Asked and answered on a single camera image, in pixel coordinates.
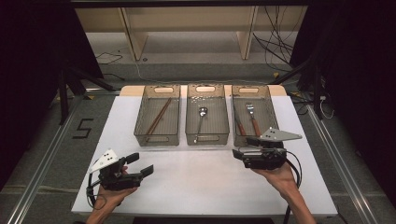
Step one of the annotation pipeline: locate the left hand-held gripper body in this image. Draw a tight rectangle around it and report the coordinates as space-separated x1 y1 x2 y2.
89 148 145 191

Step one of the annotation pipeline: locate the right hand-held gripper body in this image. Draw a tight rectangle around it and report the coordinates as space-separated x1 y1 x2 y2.
241 127 304 171

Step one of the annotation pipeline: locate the grey transparent plastic bin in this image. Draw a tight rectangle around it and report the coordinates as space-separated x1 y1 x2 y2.
185 83 231 147
134 84 181 147
231 84 282 148

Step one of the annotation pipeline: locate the brown wooden chopstick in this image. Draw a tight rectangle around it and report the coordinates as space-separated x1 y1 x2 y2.
146 97 172 135
148 98 173 135

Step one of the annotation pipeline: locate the metal spoon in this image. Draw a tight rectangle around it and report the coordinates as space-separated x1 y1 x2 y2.
192 106 208 145

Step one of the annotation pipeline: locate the person's left hand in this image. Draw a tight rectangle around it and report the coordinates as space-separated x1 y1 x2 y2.
92 186 138 216

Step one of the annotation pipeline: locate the person's right hand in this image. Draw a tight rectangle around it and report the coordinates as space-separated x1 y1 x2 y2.
252 162 300 199

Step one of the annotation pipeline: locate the white table cover sheet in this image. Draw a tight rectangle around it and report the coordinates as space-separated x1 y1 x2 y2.
70 94 339 217

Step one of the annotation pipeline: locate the black metal stand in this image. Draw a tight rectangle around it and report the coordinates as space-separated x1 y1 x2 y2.
269 55 325 120

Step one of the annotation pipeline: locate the black tripod stand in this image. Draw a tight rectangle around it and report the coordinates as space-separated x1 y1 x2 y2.
57 65 117 125

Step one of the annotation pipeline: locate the black curtain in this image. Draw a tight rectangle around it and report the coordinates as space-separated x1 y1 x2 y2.
289 0 396 208
0 0 106 190

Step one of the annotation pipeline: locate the light wooden shelf unit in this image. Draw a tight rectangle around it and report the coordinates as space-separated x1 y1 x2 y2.
75 5 307 62

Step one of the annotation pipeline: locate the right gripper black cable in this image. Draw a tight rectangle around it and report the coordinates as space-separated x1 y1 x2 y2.
282 150 304 224

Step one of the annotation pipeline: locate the white cable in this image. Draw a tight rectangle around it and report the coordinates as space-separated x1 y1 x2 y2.
319 95 335 120

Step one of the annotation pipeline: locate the aluminium floor rail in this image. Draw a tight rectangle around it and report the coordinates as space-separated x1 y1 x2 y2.
6 92 86 224
306 104 380 224

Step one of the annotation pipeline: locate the bundle of black cables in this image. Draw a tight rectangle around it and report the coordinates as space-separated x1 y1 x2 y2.
252 5 297 72

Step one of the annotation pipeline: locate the thin black floor cable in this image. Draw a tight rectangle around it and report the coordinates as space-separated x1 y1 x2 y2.
95 51 126 82

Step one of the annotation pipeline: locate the black frame bar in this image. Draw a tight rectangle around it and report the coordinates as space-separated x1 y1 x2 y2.
70 0 312 9

